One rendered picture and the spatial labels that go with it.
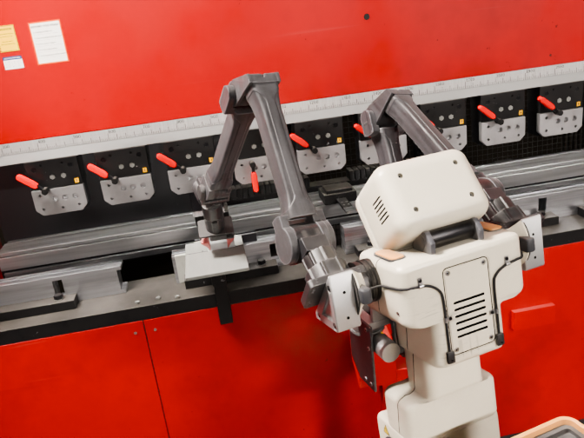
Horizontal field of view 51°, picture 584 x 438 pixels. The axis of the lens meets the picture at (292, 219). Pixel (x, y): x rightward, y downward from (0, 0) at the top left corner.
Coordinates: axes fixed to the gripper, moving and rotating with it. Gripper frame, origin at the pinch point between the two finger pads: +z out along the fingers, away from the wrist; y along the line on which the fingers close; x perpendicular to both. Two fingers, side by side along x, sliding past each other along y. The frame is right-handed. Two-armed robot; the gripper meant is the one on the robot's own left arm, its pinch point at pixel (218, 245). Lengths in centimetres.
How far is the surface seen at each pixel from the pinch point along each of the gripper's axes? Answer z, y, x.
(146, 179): -15.5, 18.2, -17.2
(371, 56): -38, -54, -31
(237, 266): -5.6, -4.5, 13.1
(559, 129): -12, -115, -16
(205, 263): -2.6, 4.6, 8.1
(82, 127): -31, 33, -26
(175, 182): -13.4, 9.8, -16.0
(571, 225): 13, -117, 6
